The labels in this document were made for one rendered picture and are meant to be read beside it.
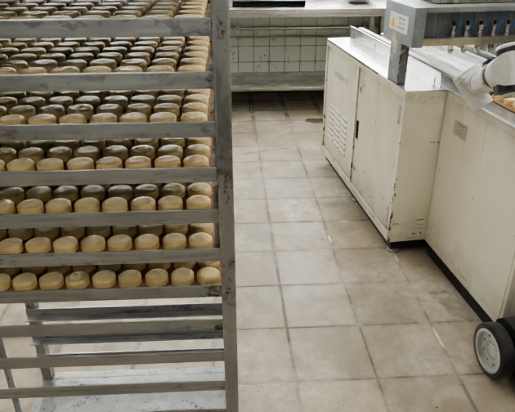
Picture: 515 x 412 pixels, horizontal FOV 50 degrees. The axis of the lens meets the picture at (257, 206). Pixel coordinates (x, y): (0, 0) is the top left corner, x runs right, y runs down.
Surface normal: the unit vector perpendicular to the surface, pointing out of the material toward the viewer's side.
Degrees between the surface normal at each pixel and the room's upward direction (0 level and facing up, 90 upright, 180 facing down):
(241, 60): 90
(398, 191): 90
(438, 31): 90
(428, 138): 90
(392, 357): 0
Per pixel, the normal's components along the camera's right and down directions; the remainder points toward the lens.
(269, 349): 0.00, -0.89
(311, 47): 0.06, 0.45
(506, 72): -0.76, 0.10
